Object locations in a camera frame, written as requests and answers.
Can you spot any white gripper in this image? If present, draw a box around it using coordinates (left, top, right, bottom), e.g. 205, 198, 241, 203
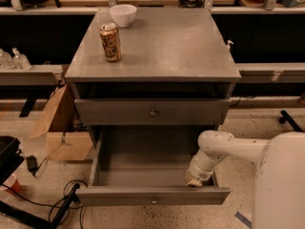
185, 173, 210, 187

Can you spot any grey drawer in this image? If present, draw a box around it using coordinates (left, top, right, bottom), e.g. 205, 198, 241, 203
75, 98, 230, 125
76, 127, 230, 206

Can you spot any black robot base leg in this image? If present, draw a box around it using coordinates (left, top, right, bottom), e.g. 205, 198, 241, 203
279, 110, 303, 133

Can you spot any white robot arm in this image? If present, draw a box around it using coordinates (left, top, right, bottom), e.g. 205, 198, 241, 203
186, 131, 305, 229

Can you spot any grey drawer cabinet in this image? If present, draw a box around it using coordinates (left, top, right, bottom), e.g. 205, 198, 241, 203
66, 8, 240, 140

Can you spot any grey top drawer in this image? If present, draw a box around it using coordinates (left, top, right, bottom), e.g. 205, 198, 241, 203
75, 98, 230, 125

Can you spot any open cardboard box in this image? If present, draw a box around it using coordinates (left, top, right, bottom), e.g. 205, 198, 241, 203
30, 85, 93, 161

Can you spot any small white pump bottle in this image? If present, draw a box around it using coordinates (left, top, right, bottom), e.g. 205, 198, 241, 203
226, 40, 234, 52

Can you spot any black power adapter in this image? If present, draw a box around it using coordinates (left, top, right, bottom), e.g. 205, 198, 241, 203
26, 156, 38, 174

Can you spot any gold soda can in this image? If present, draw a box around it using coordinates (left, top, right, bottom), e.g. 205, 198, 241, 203
100, 23, 121, 62

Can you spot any white ceramic bowl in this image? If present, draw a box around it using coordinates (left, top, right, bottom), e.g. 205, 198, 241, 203
109, 4, 137, 27

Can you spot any red plastic cup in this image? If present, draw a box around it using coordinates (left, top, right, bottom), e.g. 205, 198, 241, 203
0, 174, 22, 195

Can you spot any black bin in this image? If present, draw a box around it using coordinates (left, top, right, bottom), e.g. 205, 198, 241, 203
0, 135, 24, 185

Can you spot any black stand leg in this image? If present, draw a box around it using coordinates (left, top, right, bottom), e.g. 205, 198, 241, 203
0, 183, 80, 229

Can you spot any clear sanitizer bottle right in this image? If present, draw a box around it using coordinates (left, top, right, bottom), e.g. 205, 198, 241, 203
12, 48, 31, 71

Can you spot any clear sanitizer bottle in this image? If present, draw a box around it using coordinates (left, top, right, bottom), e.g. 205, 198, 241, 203
12, 48, 31, 71
0, 49, 15, 70

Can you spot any clear sanitizer bottle left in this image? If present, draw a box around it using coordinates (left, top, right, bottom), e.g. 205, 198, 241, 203
0, 49, 15, 70

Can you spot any black coiled cable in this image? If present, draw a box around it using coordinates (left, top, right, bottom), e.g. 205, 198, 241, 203
0, 178, 91, 229

